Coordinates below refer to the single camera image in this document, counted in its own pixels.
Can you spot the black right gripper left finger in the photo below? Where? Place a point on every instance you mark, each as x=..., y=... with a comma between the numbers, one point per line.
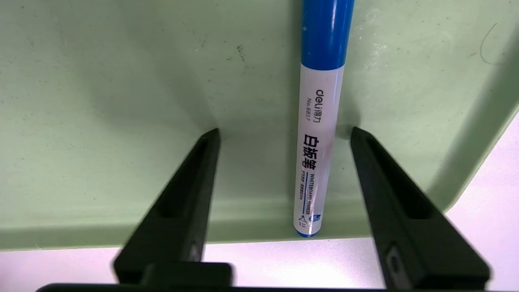
x=178, y=227

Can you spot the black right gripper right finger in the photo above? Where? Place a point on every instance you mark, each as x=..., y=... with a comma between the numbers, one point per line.
x=409, y=227

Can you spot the white marker blue cap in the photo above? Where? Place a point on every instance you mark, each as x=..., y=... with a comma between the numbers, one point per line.
x=318, y=121

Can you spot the light green plastic tray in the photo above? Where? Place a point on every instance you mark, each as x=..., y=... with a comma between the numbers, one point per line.
x=121, y=121

